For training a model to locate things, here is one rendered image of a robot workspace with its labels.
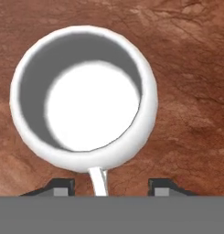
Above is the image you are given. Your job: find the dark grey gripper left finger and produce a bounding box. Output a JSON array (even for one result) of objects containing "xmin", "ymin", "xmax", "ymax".
[{"xmin": 19, "ymin": 177, "xmax": 76, "ymax": 197}]

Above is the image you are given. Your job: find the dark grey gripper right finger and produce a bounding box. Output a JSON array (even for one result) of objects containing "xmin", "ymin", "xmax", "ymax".
[{"xmin": 147, "ymin": 177, "xmax": 199, "ymax": 197}]

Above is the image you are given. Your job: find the white mug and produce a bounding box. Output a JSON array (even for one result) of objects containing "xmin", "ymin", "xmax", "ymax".
[{"xmin": 9, "ymin": 25, "xmax": 159, "ymax": 197}]

